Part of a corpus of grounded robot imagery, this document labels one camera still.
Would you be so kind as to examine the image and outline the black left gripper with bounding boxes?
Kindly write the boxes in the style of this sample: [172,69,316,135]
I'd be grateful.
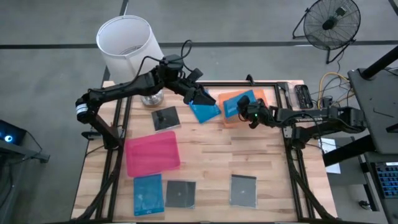
[174,67,217,106]

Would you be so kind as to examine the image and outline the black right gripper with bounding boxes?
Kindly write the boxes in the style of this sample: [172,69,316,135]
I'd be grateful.
[237,95,274,130]

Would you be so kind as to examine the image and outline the blue jewel case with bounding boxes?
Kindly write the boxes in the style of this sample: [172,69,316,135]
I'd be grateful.
[223,90,257,119]
[133,173,165,217]
[188,89,222,124]

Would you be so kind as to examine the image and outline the black jewel case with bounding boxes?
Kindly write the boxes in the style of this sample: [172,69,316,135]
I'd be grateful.
[165,180,197,209]
[229,174,258,208]
[151,106,182,132]

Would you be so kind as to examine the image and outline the pink translucent plastic bin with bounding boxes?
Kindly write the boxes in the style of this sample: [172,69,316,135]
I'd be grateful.
[124,130,182,178]

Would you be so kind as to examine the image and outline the orange translucent plastic bin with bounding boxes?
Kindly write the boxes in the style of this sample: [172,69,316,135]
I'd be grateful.
[217,89,272,128]

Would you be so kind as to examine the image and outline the white shade table lamp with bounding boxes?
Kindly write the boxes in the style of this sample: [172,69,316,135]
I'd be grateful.
[96,14,165,108]

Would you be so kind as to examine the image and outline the white paper sheet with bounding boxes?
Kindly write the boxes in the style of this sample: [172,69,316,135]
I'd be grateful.
[318,138,342,174]

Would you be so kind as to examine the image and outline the black stand beam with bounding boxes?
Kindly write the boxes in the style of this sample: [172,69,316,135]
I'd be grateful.
[322,135,376,167]

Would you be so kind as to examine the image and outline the black floor fan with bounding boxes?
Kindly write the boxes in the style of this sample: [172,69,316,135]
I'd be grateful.
[292,0,362,65]

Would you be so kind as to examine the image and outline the grey side desk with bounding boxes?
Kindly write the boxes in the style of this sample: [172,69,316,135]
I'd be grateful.
[347,67,398,155]

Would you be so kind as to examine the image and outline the backlit black keyboard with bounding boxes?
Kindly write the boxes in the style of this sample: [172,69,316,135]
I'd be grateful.
[374,161,398,200]

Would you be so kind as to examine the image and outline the grey equipment stand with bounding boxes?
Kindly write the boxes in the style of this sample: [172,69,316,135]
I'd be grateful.
[0,130,50,224]

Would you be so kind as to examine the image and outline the computer case with blue light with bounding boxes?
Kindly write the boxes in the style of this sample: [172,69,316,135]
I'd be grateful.
[0,119,27,147]

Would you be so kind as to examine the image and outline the black aluminium table frame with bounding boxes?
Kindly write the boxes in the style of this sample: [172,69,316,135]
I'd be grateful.
[71,81,338,223]

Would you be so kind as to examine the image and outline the yellow cable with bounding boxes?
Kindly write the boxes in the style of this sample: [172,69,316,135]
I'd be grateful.
[317,72,351,110]

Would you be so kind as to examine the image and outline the black diagonal stand post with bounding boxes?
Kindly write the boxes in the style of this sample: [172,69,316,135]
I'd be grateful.
[360,45,398,80]

